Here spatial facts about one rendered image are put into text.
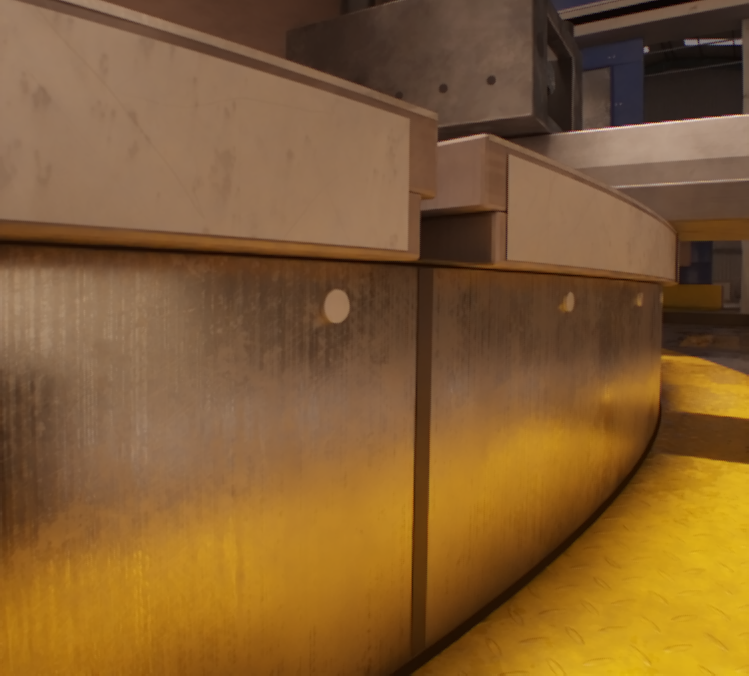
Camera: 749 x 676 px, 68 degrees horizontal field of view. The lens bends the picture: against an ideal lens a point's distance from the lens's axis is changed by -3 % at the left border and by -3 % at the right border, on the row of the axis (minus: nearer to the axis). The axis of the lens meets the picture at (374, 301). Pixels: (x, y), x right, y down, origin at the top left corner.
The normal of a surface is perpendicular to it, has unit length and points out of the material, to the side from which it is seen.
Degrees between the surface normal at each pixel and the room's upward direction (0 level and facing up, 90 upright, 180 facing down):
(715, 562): 0
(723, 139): 72
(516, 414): 90
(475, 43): 90
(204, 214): 90
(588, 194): 90
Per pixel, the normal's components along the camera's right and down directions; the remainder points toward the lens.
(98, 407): 0.69, 0.03
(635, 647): 0.01, -1.00
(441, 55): -0.51, 0.01
